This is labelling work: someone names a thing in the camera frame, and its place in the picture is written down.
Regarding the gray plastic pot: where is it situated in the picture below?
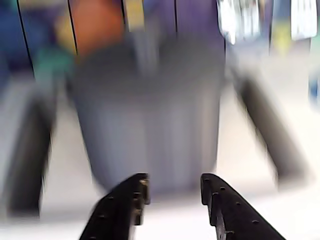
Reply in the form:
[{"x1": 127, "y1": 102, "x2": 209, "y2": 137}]
[{"x1": 66, "y1": 69, "x2": 225, "y2": 197}]

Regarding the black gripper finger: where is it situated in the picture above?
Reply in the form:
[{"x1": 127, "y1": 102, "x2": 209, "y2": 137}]
[
  {"x1": 79, "y1": 172, "x2": 151, "y2": 240},
  {"x1": 200, "y1": 173, "x2": 287, "y2": 240}
]

